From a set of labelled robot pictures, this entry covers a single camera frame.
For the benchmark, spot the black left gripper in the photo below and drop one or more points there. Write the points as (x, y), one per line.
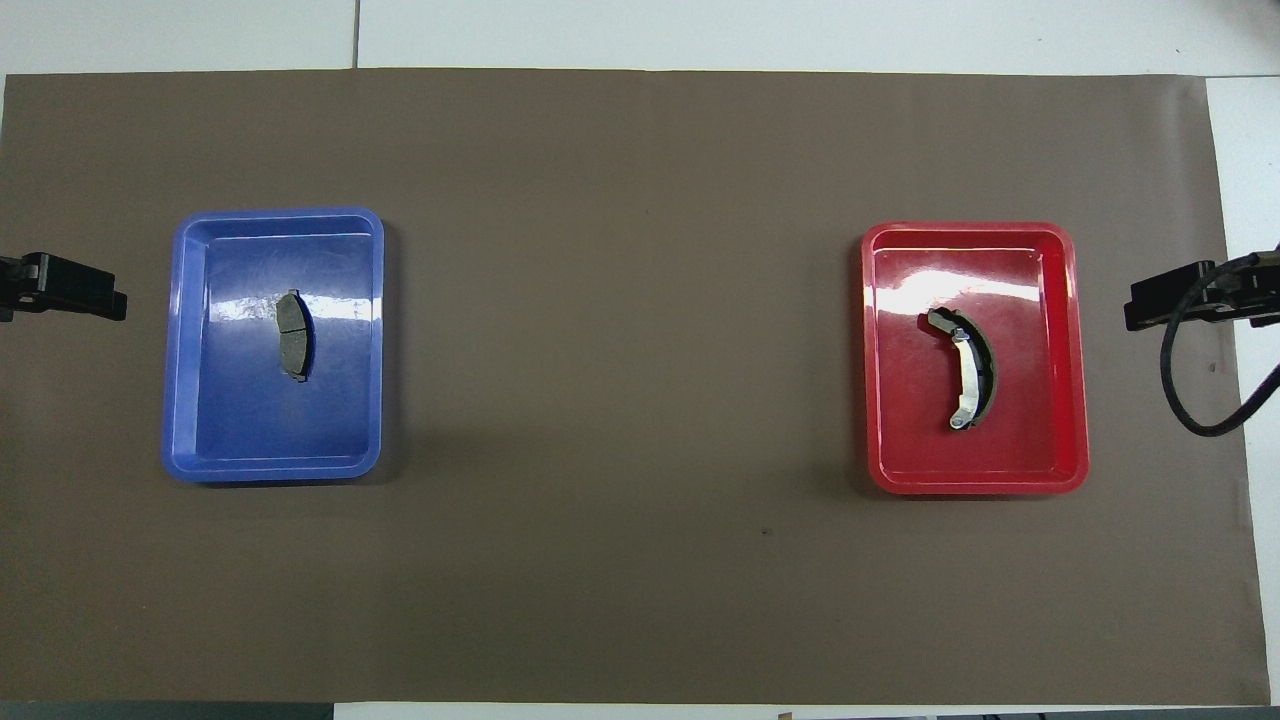
(22, 285)

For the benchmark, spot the brown table mat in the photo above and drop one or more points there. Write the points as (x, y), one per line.
(640, 550)

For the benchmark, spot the dark grey brake pad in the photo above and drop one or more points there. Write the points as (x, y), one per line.
(293, 340)

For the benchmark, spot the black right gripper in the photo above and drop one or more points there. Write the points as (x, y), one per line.
(1250, 295)

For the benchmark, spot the red plastic tray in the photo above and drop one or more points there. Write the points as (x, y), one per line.
(920, 420)

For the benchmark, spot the blue plastic tray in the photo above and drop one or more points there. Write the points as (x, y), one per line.
(240, 400)

